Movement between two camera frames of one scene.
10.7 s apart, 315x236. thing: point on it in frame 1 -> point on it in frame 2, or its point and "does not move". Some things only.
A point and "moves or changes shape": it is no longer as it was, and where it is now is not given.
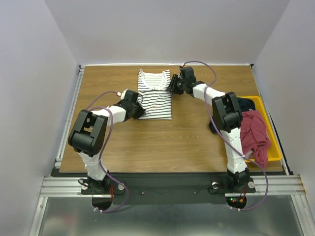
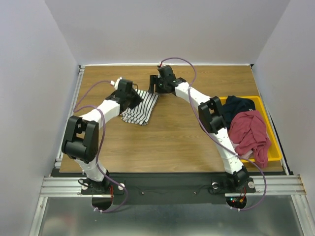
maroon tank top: (253, 136) does not move
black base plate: (195, 189) does not move
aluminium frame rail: (55, 186) does not move
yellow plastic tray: (274, 153) does not move
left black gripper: (141, 111) -> (138, 99)
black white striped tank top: (155, 90) moves or changes shape
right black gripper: (174, 85) -> (152, 83)
